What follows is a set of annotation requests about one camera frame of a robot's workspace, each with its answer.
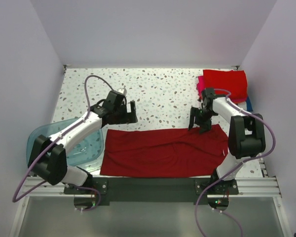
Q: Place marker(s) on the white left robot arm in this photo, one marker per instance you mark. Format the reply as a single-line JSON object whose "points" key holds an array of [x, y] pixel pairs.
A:
{"points": [[48, 158]]}

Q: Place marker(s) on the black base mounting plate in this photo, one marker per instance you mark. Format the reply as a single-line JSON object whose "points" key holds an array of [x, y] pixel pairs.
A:
{"points": [[115, 189]]}

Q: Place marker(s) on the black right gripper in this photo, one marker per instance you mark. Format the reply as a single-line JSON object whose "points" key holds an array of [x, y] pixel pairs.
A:
{"points": [[205, 126]]}

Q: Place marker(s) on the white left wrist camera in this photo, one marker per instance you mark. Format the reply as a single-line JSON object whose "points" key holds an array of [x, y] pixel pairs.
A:
{"points": [[122, 91]]}

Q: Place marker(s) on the pink folded shirt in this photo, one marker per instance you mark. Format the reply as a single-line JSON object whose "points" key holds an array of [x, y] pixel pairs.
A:
{"points": [[201, 85]]}

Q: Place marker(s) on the translucent blue plastic bin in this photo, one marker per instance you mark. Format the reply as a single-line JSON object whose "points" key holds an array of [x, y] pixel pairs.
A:
{"points": [[87, 154]]}

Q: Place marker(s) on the aluminium frame rail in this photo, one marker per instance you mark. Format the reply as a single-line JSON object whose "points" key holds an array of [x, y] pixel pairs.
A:
{"points": [[242, 187]]}

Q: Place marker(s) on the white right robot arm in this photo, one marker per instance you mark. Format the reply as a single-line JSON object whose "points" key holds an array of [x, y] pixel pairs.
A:
{"points": [[246, 136]]}

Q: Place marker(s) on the bright red folded shirt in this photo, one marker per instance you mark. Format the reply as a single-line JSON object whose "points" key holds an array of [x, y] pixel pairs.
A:
{"points": [[224, 73]]}

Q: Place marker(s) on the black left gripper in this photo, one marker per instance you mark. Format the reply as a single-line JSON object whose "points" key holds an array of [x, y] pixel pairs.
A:
{"points": [[128, 117]]}

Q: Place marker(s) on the dark red t shirt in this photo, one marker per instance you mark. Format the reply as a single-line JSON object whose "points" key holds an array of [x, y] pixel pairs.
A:
{"points": [[165, 153]]}

